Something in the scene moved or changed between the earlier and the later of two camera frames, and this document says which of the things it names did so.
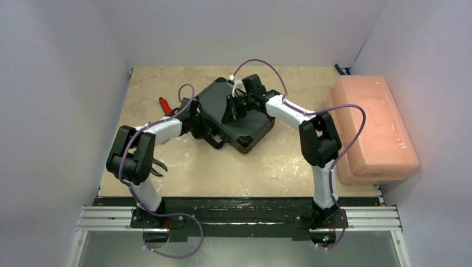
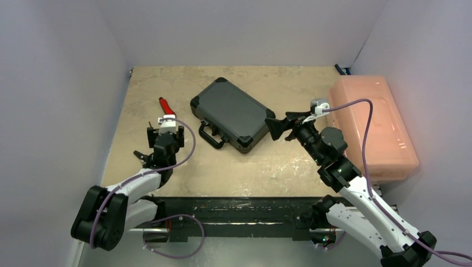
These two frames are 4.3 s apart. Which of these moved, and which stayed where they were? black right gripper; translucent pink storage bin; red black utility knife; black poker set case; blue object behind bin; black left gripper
Moved: black left gripper; black right gripper
Stayed: black poker set case; translucent pink storage bin; blue object behind bin; red black utility knife
